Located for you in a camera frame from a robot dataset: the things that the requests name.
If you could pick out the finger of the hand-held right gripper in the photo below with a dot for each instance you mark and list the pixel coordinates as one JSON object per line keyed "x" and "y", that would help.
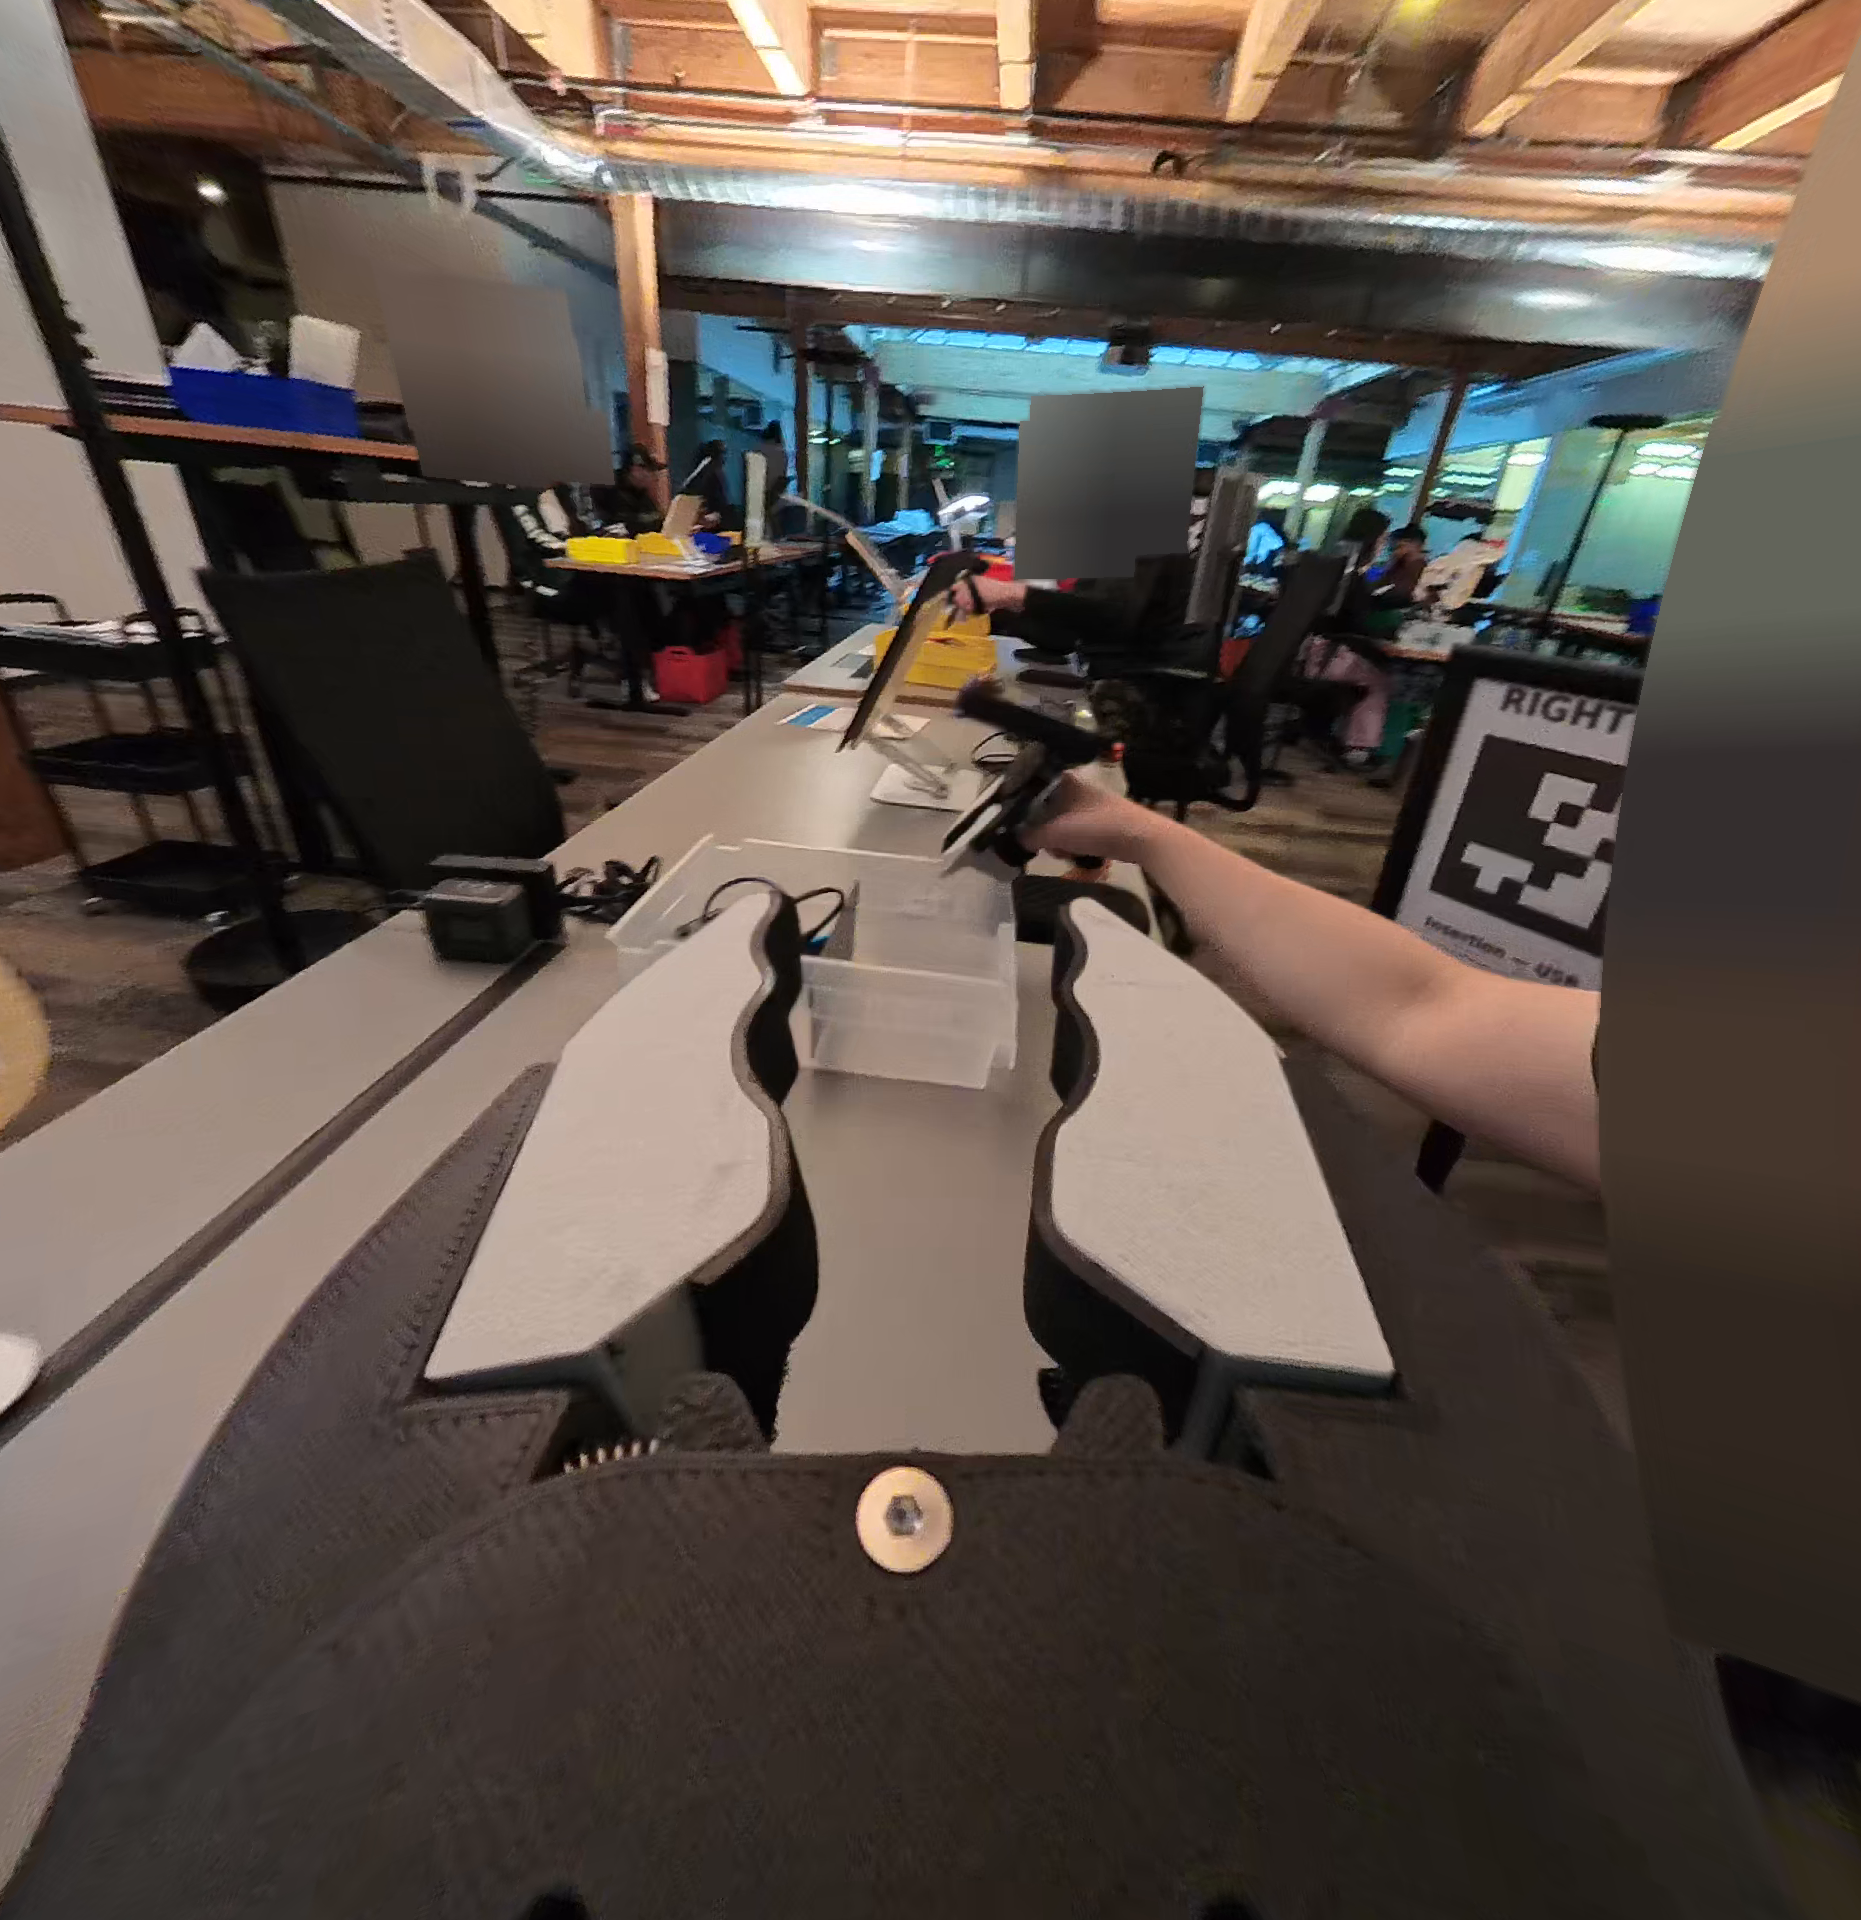
{"x": 983, "y": 821}

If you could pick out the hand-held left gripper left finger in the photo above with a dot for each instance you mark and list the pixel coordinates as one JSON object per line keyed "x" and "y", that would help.
{"x": 631, "y": 1171}

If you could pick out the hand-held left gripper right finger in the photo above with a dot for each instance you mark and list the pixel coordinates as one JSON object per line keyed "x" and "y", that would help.
{"x": 1200, "y": 1186}

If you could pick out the clear plastic box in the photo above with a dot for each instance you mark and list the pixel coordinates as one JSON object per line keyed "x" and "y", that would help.
{"x": 902, "y": 1021}

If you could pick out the person's right forearm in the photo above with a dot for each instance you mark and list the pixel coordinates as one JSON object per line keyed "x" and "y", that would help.
{"x": 1367, "y": 989}

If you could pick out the person's right hand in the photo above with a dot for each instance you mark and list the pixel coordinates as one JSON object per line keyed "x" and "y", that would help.
{"x": 1097, "y": 821}

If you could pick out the yellow plastic bin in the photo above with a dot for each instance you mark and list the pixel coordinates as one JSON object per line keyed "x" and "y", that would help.
{"x": 946, "y": 659}
{"x": 675, "y": 547}
{"x": 603, "y": 552}

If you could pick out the black office chair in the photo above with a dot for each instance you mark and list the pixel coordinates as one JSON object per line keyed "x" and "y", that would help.
{"x": 1172, "y": 719}

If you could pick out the black power adapter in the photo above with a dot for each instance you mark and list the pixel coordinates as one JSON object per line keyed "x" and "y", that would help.
{"x": 487, "y": 907}

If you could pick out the red plastic bin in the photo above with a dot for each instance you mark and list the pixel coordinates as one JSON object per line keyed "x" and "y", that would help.
{"x": 694, "y": 675}

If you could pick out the wooden work desk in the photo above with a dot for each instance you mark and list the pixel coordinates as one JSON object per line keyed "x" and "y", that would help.
{"x": 691, "y": 566}

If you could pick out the black white marker sign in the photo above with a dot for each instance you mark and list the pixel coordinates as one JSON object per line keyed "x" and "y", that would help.
{"x": 1545, "y": 832}

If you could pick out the black utility cart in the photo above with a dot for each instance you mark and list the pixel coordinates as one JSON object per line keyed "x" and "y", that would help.
{"x": 104, "y": 648}

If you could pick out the blue plastic bin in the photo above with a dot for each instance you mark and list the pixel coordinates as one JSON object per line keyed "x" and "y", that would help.
{"x": 261, "y": 404}

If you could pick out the silver ceiling duct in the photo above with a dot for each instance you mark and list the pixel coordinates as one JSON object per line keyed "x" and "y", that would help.
{"x": 870, "y": 173}

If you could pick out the black frame wooden desk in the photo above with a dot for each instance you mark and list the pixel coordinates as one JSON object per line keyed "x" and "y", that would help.
{"x": 141, "y": 555}

